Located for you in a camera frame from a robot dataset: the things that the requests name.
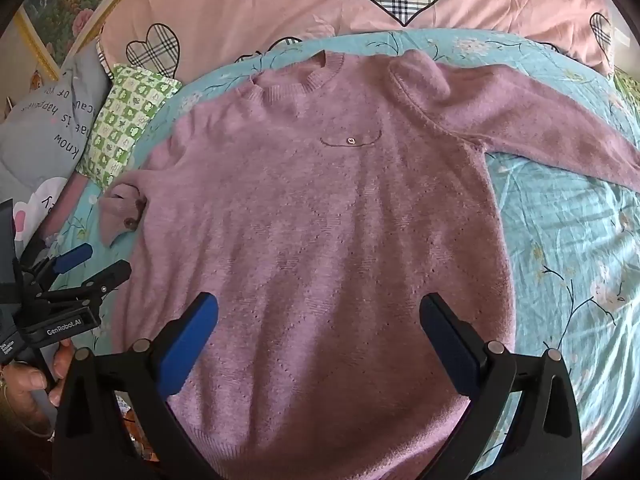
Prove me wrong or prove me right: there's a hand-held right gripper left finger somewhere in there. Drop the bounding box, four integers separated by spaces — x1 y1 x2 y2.
52 291 221 480

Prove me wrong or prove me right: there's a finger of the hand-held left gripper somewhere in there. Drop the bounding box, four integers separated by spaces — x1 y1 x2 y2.
17 242 94 281
30 260 133 311

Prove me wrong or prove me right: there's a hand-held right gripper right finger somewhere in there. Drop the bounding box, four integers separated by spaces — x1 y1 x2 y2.
419 293 583 480

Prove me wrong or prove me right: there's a purple knit sweater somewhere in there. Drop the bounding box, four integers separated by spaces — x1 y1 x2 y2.
97 50 640 480

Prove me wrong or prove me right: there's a person's left hand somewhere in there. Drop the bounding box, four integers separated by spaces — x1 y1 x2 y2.
0 339 77 412

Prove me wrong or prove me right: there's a grey printed pillow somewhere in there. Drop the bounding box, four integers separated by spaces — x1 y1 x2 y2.
0 42 113 241

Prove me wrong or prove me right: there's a green checkered pillow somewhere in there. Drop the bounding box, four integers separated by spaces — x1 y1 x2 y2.
77 63 182 192

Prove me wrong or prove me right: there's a teal floral bed sheet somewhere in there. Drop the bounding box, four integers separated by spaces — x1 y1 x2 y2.
47 27 640 480

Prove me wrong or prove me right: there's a pink quilt with plaid hearts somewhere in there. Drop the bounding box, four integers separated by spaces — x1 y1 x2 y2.
97 0 621 78

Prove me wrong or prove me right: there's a floral wall picture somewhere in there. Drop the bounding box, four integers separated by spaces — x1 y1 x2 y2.
20 0 156 81

